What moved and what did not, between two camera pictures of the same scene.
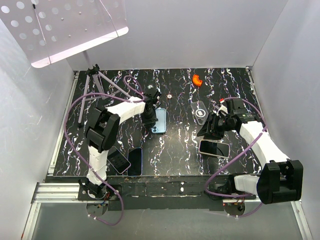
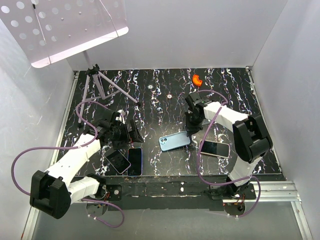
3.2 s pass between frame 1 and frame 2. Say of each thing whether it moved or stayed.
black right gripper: moved
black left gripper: moved
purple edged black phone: stayed
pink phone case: stayed
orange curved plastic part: stayed
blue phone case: moved
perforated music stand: stayed
